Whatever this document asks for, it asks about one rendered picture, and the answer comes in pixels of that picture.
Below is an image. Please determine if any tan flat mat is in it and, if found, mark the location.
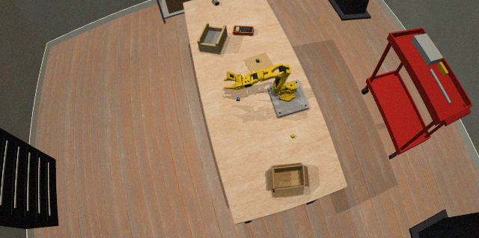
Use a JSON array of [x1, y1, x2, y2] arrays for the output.
[[244, 52, 273, 73]]

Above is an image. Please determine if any orange digital multimeter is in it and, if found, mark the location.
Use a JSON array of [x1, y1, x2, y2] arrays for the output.
[[233, 25, 254, 36]]

